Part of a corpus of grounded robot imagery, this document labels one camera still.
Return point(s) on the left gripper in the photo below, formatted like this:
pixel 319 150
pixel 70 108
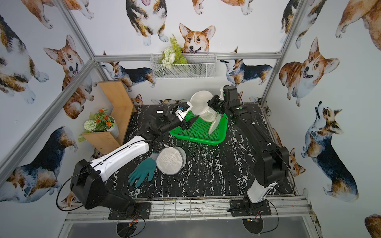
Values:
pixel 184 123

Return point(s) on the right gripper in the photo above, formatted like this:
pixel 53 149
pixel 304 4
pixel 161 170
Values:
pixel 216 102

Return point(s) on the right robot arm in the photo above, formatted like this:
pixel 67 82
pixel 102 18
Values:
pixel 271 160

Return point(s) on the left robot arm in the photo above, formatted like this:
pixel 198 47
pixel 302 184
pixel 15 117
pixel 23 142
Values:
pixel 88 180

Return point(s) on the green plastic basket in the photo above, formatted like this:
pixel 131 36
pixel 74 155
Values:
pixel 198 132

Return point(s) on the green work glove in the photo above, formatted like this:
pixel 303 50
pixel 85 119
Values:
pixel 145 169

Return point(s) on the white artificial flowers with fern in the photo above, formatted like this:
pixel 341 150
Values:
pixel 172 55

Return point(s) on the wooden shelf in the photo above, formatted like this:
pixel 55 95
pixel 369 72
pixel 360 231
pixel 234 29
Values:
pixel 122 111

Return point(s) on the potted orange flowers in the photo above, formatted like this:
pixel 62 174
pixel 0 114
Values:
pixel 101 121

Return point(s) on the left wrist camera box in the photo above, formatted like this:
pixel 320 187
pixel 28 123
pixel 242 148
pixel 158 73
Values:
pixel 182 110

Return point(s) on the white wire wall basket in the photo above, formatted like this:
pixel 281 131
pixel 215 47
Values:
pixel 201 65

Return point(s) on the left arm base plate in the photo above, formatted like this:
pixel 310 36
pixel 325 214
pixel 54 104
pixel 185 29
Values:
pixel 138 210

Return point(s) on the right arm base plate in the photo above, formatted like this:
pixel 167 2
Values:
pixel 244 207

